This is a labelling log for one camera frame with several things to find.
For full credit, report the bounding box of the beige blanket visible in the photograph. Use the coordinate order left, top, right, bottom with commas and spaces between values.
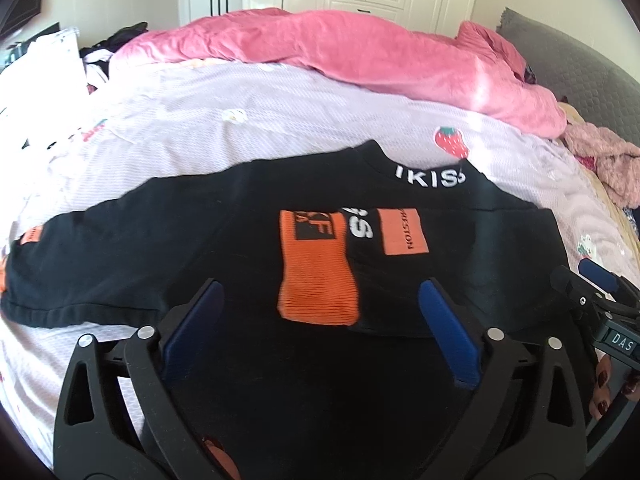
556, 101, 640, 241

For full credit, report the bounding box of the person's right hand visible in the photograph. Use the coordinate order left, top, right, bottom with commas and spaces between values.
589, 356, 640, 422

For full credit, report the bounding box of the grey quilted headboard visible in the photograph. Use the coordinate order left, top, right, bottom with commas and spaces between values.
495, 7, 640, 143

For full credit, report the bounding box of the pink plush blanket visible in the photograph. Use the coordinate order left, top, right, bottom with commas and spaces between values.
107, 7, 569, 139

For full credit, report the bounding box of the lilac strawberry print bed sheet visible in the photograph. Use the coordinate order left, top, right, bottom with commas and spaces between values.
0, 55, 640, 411

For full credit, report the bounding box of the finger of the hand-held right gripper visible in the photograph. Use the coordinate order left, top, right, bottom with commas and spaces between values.
549, 264, 601, 321
578, 258, 621, 294

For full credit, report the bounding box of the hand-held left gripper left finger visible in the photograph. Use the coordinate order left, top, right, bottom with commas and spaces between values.
52, 279, 227, 480

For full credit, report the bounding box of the dark screen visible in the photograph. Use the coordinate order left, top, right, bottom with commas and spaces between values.
0, 0, 42, 37

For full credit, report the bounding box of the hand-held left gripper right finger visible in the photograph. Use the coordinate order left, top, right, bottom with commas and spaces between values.
418, 279, 588, 480

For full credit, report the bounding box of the black garment pile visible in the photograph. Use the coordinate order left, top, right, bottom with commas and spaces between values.
79, 22, 150, 86

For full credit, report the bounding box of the black shirt with orange patches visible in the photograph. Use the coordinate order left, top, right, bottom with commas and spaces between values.
0, 140, 601, 480

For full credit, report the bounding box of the pink fuzzy garment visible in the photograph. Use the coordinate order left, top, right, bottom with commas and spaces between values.
562, 122, 640, 207

